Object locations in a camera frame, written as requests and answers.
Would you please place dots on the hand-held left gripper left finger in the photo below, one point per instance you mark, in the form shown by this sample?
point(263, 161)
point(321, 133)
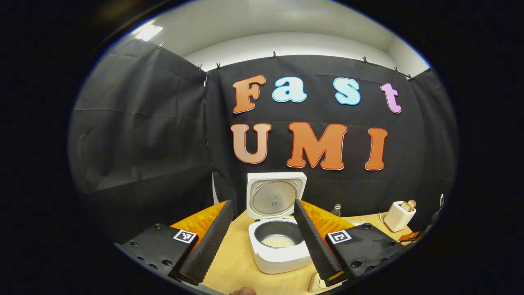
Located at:
point(208, 246)

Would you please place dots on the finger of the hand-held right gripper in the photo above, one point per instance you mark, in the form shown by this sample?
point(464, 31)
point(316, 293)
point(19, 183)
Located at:
point(409, 236)

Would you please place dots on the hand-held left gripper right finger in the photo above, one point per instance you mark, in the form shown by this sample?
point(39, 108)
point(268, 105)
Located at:
point(313, 246)

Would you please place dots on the white rice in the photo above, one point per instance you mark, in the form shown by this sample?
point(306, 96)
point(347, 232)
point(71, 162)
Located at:
point(278, 241)

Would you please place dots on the white rice cooker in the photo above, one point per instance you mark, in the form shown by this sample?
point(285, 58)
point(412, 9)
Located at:
point(278, 260)

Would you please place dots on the white toaster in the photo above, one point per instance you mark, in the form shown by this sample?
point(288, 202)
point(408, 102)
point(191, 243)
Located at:
point(396, 219)

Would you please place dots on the toasted bread slice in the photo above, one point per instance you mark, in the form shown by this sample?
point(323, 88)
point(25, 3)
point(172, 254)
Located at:
point(412, 204)
point(405, 206)

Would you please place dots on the clear glass tray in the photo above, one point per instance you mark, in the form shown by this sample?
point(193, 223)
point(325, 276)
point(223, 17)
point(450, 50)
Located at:
point(317, 282)

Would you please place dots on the dark stand pole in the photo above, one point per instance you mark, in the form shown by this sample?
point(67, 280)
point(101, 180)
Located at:
point(438, 211)

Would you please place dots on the clear plastic water bottle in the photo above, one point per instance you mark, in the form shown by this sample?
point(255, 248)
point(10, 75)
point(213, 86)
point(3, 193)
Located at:
point(336, 211)

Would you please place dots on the white round plate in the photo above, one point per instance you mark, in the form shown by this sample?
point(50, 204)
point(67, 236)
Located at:
point(358, 223)

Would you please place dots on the ceiling light panel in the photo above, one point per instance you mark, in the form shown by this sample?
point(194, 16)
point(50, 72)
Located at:
point(149, 32)

